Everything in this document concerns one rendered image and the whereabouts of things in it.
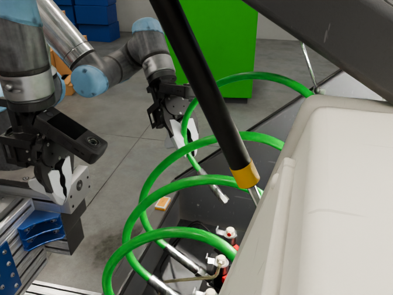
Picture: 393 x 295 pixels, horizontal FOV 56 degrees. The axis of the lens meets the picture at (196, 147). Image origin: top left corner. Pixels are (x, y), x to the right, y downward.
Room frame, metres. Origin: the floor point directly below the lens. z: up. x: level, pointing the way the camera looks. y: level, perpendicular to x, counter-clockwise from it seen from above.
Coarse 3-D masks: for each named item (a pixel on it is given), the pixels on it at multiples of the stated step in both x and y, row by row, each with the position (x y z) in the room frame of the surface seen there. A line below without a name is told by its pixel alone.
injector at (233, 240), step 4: (224, 232) 0.58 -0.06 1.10; (236, 232) 0.58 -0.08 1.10; (224, 236) 0.57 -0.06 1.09; (236, 236) 0.57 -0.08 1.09; (228, 240) 0.56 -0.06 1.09; (232, 240) 0.56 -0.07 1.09; (236, 240) 0.57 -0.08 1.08; (232, 244) 0.56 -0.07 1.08; (216, 252) 0.57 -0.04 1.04; (220, 252) 0.57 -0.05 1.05; (228, 260) 0.56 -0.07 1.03
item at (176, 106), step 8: (160, 72) 0.85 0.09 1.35; (168, 72) 0.85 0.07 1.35; (152, 80) 0.84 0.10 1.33; (160, 80) 0.85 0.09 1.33; (168, 80) 0.86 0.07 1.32; (152, 88) 0.86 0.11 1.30; (152, 96) 0.86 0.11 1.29; (160, 96) 0.84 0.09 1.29; (168, 96) 0.81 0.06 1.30; (176, 96) 0.82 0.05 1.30; (152, 104) 0.82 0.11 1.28; (160, 104) 0.80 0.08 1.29; (168, 104) 0.79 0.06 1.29; (176, 104) 0.80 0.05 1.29; (184, 104) 0.81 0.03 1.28; (152, 112) 0.82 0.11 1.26; (160, 112) 0.80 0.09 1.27; (168, 112) 0.77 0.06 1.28; (176, 112) 0.78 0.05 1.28; (184, 112) 0.80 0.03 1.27; (160, 120) 0.79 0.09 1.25; (176, 120) 0.82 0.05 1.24; (152, 128) 0.80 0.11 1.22; (160, 128) 0.81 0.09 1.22
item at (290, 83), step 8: (248, 72) 0.65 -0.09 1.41; (256, 72) 0.64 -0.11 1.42; (264, 72) 0.63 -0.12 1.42; (224, 80) 0.68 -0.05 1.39; (232, 80) 0.67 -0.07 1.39; (240, 80) 0.66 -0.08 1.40; (272, 80) 0.62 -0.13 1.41; (280, 80) 0.60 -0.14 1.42; (288, 80) 0.60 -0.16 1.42; (296, 88) 0.59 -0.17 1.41; (304, 88) 0.58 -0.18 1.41; (304, 96) 0.58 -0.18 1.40; (192, 104) 0.73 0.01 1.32; (184, 120) 0.74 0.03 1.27; (184, 128) 0.75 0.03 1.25; (184, 136) 0.75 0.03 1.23; (192, 160) 0.73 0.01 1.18; (200, 168) 0.72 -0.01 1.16
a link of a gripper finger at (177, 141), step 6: (174, 120) 0.77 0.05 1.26; (174, 126) 0.76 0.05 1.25; (180, 126) 0.76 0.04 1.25; (174, 132) 0.74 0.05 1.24; (180, 132) 0.75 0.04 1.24; (168, 138) 0.76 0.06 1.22; (174, 138) 0.73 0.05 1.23; (180, 138) 0.74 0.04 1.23; (168, 144) 0.76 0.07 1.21; (174, 144) 0.73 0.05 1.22; (180, 144) 0.73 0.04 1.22; (186, 156) 0.72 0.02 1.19
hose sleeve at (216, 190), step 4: (200, 172) 0.71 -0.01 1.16; (204, 172) 0.71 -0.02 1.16; (208, 184) 0.70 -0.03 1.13; (212, 188) 0.69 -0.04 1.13; (216, 188) 0.69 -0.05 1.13; (212, 192) 0.69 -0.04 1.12; (216, 192) 0.68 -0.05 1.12; (220, 192) 0.68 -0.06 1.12; (216, 196) 0.68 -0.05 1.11; (220, 196) 0.68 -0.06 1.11
